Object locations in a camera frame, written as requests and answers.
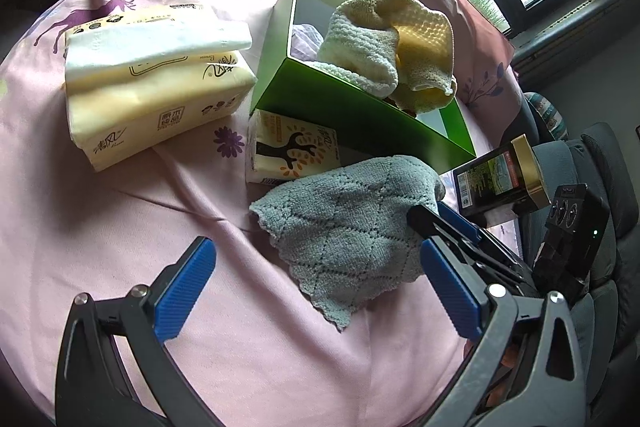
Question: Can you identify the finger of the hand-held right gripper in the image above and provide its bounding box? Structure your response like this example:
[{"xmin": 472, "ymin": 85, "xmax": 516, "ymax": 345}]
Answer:
[
  {"xmin": 406, "ymin": 203, "xmax": 540, "ymax": 299},
  {"xmin": 437, "ymin": 201, "xmax": 537, "ymax": 280}
]

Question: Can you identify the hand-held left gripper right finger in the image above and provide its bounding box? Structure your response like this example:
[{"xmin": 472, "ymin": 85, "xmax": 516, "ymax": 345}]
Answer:
[{"xmin": 421, "ymin": 237, "xmax": 587, "ymax": 427}]

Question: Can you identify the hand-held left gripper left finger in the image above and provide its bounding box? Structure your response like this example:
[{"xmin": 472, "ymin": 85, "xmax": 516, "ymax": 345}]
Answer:
[{"xmin": 55, "ymin": 236, "xmax": 217, "ymax": 427}]

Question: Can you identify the grey quilted towel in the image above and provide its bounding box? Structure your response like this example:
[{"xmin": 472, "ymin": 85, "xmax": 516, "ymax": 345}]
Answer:
[{"xmin": 248, "ymin": 155, "xmax": 447, "ymax": 333}]

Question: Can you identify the green cardboard box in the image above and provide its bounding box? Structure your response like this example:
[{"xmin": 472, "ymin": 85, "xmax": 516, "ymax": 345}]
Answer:
[{"xmin": 248, "ymin": 0, "xmax": 477, "ymax": 175}]

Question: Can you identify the yellow and white towel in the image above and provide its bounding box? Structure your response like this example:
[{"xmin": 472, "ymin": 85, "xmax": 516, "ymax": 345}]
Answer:
[{"xmin": 316, "ymin": 0, "xmax": 459, "ymax": 114}]

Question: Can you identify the lavender mesh cloth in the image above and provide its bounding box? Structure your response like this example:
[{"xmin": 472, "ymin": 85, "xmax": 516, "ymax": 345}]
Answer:
[{"xmin": 291, "ymin": 23, "xmax": 327, "ymax": 62}]

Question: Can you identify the black and gold tea tin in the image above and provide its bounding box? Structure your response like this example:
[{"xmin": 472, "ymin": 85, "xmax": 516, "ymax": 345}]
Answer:
[{"xmin": 452, "ymin": 134, "xmax": 547, "ymax": 221}]

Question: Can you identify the grey padded chair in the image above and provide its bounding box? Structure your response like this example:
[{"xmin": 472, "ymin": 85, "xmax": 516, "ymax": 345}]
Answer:
[{"xmin": 517, "ymin": 122, "xmax": 640, "ymax": 360}]

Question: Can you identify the pink printed tablecloth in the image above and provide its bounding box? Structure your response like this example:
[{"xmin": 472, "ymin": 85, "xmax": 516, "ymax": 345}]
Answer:
[{"xmin": 0, "ymin": 0, "xmax": 526, "ymax": 427}]

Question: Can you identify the striped cushion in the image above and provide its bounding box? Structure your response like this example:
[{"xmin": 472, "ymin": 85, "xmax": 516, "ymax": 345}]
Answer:
[{"xmin": 524, "ymin": 91, "xmax": 570, "ymax": 141}]

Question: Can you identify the small yellow tissue pack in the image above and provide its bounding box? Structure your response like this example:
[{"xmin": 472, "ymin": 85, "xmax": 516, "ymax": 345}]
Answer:
[{"xmin": 245, "ymin": 109, "xmax": 342, "ymax": 186}]

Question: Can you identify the large yellow tissue pack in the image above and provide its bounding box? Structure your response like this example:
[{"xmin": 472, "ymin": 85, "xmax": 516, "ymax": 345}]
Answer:
[{"xmin": 63, "ymin": 4, "xmax": 259, "ymax": 172}]

